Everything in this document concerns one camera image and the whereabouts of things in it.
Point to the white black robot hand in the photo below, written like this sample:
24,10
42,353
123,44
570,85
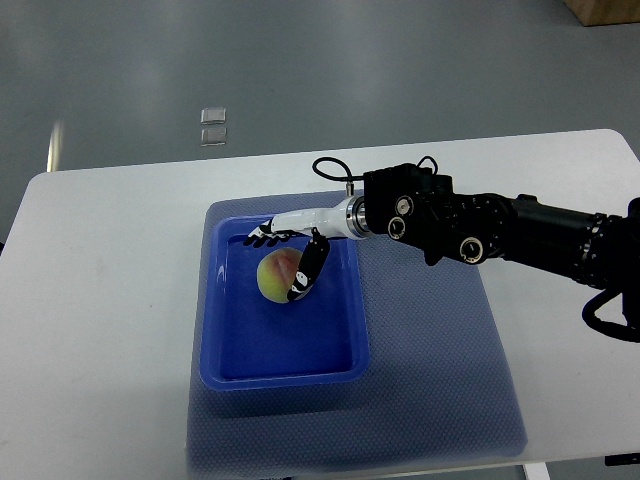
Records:
319,226

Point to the upper metal floor plate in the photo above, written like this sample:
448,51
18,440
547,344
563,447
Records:
213,115

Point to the wooden box corner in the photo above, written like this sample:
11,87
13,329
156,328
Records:
604,12

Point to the blue plastic tray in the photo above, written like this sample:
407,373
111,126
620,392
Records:
249,342

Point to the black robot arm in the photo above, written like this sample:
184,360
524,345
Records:
416,206

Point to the blue grey textured mat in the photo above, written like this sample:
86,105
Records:
438,389

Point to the green pink peach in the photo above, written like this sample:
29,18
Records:
279,278

